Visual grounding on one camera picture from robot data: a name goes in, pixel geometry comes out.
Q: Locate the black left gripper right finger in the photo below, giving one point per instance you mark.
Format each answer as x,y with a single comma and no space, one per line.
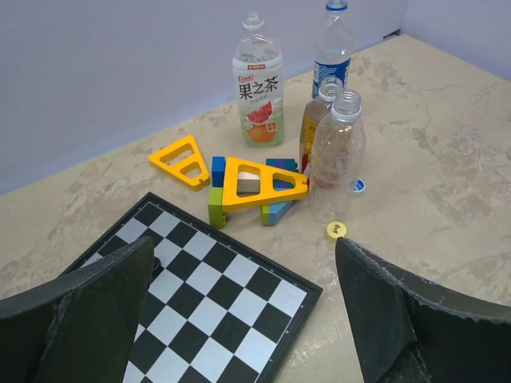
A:
407,328

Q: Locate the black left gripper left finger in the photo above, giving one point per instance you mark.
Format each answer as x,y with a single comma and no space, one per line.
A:
79,327

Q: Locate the yellow bottle cap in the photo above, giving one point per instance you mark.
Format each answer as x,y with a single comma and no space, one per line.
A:
336,230

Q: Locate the blue white bottle cap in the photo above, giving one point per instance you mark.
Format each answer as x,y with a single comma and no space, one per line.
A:
359,188

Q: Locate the clear empty bottle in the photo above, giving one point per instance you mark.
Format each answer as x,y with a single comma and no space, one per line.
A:
337,155

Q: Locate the amber tea bottle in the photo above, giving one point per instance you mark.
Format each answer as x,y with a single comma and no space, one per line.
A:
314,112

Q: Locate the blue label water bottle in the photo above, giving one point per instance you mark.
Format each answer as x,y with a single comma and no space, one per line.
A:
334,47

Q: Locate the fruit tea bottle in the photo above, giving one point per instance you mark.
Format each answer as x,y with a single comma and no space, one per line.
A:
257,67

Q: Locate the black white chessboard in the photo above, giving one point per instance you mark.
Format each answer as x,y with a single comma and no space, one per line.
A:
216,310

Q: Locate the green toy block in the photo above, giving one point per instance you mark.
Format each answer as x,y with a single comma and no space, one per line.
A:
217,216

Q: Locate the light blue toy block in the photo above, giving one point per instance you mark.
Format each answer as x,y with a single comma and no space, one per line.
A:
271,214

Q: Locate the dark blue block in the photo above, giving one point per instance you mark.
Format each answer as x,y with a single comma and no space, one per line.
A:
218,171

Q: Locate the beige wooden block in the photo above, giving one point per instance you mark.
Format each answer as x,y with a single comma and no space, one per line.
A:
248,183

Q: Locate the yellow triangle frame far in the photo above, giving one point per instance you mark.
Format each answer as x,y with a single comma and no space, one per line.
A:
183,161

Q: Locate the yellow triangle frame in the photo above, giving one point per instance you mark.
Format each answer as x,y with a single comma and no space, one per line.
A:
183,161
231,201

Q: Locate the yellow triangle frame near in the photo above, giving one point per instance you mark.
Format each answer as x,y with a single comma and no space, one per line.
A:
231,201

